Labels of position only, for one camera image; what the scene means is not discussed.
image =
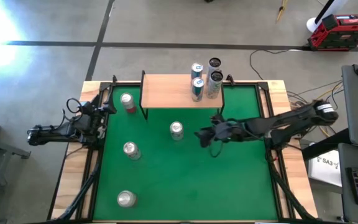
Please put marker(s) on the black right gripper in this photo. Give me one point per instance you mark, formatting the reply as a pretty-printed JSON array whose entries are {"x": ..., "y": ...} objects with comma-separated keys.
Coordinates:
[{"x": 230, "y": 130}]

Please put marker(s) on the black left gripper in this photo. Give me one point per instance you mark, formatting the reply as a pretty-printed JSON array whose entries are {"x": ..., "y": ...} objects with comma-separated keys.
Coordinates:
[{"x": 92, "y": 113}]

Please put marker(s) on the red white Spindrift can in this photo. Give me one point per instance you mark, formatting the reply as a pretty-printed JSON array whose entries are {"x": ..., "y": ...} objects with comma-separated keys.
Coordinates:
[
  {"x": 128, "y": 104},
  {"x": 126, "y": 199}
]

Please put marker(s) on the silver Diet Coke can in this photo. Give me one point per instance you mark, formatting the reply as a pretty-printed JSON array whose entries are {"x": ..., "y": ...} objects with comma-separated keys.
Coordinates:
[
  {"x": 131, "y": 151},
  {"x": 176, "y": 130}
]

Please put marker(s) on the blue silver Red Bull can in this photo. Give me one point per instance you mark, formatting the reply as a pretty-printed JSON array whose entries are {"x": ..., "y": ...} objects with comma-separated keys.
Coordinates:
[
  {"x": 196, "y": 70},
  {"x": 197, "y": 91}
]

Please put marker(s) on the white Celsius can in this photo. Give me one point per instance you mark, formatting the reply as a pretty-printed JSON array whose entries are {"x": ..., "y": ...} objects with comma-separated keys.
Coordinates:
[
  {"x": 214, "y": 63},
  {"x": 213, "y": 88}
]

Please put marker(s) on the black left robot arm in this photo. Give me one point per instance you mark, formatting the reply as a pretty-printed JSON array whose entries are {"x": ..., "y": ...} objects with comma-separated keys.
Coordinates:
[{"x": 51, "y": 132}]

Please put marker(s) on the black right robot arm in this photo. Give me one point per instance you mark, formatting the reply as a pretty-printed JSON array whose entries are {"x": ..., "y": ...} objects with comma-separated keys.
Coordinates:
[{"x": 284, "y": 121}]

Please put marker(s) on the green table mat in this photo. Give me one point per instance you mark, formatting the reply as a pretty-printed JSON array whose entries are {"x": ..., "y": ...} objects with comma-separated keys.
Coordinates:
[{"x": 197, "y": 186}]

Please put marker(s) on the white labelled box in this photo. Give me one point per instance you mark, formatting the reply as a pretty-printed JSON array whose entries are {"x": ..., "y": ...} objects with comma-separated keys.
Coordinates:
[{"x": 325, "y": 169}]

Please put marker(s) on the yellow tripod pole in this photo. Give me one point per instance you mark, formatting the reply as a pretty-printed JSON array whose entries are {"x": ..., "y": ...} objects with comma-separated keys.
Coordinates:
[{"x": 282, "y": 9}]

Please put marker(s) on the red black toolbox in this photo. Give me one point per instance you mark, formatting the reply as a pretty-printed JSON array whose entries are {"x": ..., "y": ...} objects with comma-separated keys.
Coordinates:
[{"x": 343, "y": 32}]

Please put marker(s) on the wooden shelf with black frame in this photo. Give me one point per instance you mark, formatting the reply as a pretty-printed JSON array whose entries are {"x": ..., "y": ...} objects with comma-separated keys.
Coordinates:
[{"x": 172, "y": 91}]

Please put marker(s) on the black metal table frame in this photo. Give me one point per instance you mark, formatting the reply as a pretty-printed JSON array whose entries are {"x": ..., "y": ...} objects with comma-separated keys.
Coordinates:
[{"x": 263, "y": 86}]

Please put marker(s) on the white cylindrical post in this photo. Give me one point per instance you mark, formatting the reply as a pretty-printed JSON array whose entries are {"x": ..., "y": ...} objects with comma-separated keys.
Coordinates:
[{"x": 314, "y": 25}]

